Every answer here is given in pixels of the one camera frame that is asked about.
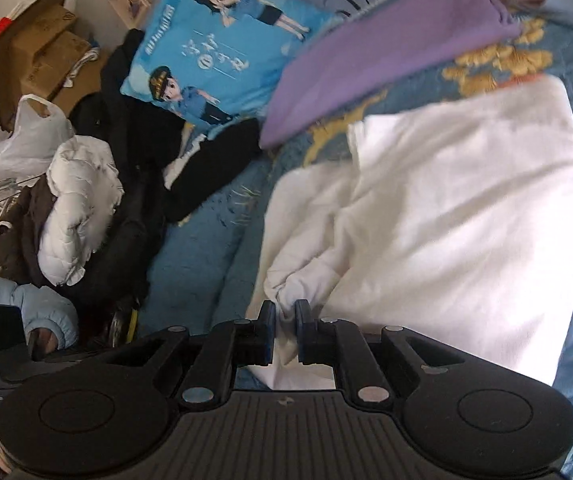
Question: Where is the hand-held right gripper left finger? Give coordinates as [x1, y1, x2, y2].
[94, 300, 278, 411]

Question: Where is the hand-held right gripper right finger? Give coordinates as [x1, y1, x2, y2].
[292, 299, 472, 411]

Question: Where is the white shirt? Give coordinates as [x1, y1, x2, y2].
[246, 75, 573, 392]

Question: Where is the person's left forearm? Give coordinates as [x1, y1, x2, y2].
[0, 266, 80, 361]

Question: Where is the blue quilted floral blanket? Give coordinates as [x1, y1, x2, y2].
[144, 0, 573, 471]

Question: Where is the brown garment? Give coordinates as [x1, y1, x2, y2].
[0, 175, 60, 283]

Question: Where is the white quilted jacket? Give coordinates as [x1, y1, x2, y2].
[37, 135, 126, 287]

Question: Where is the black garment white trim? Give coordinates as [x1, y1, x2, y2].
[163, 117, 263, 224]

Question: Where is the white plastic bag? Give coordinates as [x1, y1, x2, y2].
[0, 94, 76, 182]

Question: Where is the black jacket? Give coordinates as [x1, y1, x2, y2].
[66, 29, 170, 311]

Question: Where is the blue cartoon pillow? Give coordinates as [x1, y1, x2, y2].
[119, 0, 341, 133]

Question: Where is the purple folded garment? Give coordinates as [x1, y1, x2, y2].
[259, 0, 523, 150]

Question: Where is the open cardboard box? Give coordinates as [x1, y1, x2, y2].
[0, 0, 80, 131]

